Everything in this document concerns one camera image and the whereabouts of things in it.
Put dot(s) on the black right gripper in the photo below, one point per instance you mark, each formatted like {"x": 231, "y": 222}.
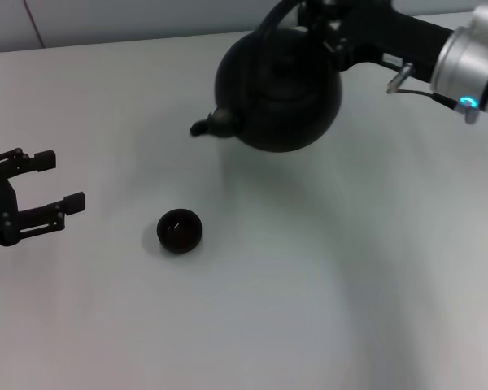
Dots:
{"x": 390, "y": 32}

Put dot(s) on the black teacup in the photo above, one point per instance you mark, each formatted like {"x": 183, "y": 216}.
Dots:
{"x": 179, "y": 231}

